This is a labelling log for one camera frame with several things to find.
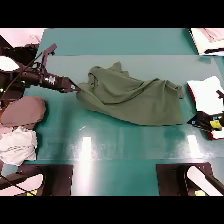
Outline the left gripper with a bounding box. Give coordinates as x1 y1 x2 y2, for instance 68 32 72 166
39 73 82 95

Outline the olive green T-shirt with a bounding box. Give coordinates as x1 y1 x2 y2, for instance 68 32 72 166
75 61 185 127

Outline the brown garment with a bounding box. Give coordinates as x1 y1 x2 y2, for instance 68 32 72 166
0 96 47 128

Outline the white garment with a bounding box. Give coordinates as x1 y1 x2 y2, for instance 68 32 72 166
0 125 39 167
187 75 224 114
189 27 224 56

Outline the black garment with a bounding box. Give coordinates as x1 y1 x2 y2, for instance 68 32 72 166
186 111 224 132

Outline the black cable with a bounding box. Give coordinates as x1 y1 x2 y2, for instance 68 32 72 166
2 51 44 98

